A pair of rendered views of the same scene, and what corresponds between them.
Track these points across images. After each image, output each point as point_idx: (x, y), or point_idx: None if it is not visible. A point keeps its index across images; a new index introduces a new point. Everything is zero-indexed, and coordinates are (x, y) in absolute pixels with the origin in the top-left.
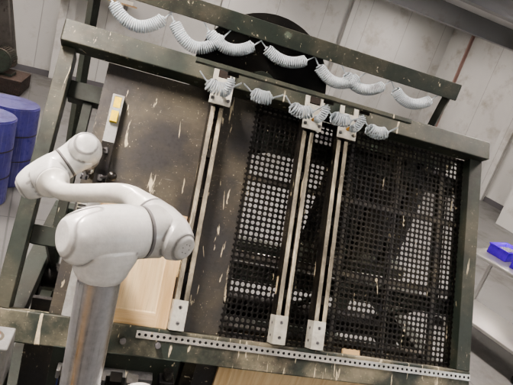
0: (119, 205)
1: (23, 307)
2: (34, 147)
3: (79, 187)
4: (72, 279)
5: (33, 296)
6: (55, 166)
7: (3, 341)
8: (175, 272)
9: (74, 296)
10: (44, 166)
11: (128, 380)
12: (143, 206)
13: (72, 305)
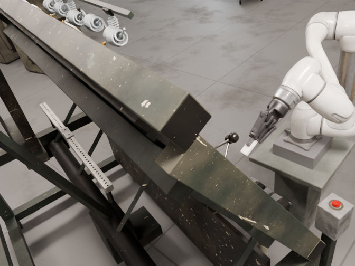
0: (352, 12)
1: (278, 264)
2: (271, 197)
3: (330, 65)
4: None
5: (268, 259)
6: (332, 83)
7: (331, 198)
8: None
9: None
10: (339, 87)
11: (254, 180)
12: (337, 13)
13: None
